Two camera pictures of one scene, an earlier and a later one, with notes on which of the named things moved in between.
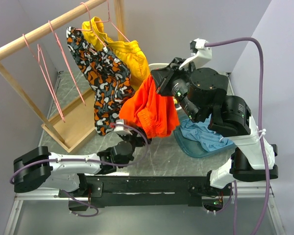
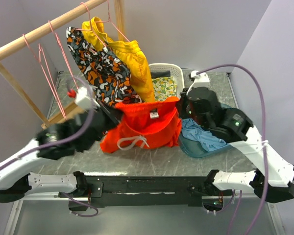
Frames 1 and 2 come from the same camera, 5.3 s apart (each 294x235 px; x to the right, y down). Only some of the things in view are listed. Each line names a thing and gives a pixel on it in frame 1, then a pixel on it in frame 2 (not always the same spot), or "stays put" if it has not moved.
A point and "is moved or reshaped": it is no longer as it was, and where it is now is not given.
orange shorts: [156, 115] is moved or reshaped
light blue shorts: [200, 131] stays put
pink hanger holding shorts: [91, 30] stays put
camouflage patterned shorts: [108, 76] stays put
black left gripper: [141, 140] → [114, 116]
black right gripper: [163, 76] → [182, 102]
